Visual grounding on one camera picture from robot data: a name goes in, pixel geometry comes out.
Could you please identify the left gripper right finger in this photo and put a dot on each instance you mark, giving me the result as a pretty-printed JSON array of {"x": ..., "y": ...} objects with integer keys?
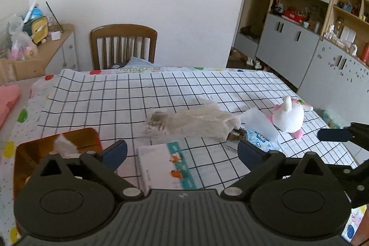
[{"x": 264, "y": 167}]

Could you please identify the orange red tin box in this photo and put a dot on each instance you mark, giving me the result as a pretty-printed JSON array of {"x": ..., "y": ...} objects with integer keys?
[{"x": 29, "y": 154}]

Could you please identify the grey wooden wall cabinet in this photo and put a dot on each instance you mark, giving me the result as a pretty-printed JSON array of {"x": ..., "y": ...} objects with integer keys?
[{"x": 320, "y": 57}]

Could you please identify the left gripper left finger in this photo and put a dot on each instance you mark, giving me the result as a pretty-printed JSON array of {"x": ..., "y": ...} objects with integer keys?
[{"x": 101, "y": 167}]

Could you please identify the white pink plush toy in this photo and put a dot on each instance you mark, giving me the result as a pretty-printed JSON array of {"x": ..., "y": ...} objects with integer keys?
[{"x": 289, "y": 116}]

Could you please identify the brown wooden chair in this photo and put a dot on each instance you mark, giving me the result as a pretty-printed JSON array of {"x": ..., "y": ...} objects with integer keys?
[{"x": 117, "y": 43}]

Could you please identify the pink folded cloth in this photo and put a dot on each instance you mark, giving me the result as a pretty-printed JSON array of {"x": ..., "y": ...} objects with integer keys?
[{"x": 9, "y": 96}]

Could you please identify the clear plastic bag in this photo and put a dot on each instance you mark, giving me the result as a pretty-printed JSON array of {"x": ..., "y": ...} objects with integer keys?
[{"x": 205, "y": 120}]

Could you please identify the teal white picture book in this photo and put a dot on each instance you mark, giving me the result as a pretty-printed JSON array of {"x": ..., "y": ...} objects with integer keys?
[{"x": 163, "y": 166}]

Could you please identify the brown fuzzy scrunchie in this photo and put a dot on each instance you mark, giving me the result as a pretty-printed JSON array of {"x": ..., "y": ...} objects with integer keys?
[{"x": 237, "y": 135}]

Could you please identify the cardboard box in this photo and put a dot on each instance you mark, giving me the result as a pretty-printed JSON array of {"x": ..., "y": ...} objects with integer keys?
[{"x": 12, "y": 71}]

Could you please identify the grid pattern tablecloth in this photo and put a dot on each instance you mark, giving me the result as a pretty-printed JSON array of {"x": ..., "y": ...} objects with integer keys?
[{"x": 59, "y": 205}]

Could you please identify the pink items plastic bag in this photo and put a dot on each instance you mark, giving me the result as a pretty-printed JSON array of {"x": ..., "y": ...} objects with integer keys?
[{"x": 22, "y": 47}]

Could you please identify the yellow teal tissue holder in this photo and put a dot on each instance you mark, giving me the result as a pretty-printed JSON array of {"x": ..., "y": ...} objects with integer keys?
[{"x": 37, "y": 29}]

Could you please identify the red box on shelf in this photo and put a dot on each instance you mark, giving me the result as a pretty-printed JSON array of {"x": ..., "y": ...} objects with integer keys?
[{"x": 294, "y": 15}]

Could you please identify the blue cushion on chair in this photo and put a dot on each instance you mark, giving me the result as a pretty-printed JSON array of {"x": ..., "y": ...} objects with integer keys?
[{"x": 134, "y": 62}]

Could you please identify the blue cartoon face mask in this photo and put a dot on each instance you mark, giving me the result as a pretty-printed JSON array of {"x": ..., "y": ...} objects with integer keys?
[{"x": 261, "y": 142}]

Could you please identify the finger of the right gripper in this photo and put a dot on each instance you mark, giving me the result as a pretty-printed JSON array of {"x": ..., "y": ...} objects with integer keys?
[{"x": 334, "y": 135}]

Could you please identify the small white card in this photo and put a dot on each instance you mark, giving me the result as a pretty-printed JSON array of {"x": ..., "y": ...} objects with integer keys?
[{"x": 56, "y": 35}]

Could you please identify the white wooden side cabinet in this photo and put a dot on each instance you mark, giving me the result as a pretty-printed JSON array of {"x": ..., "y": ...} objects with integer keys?
[{"x": 59, "y": 55}]

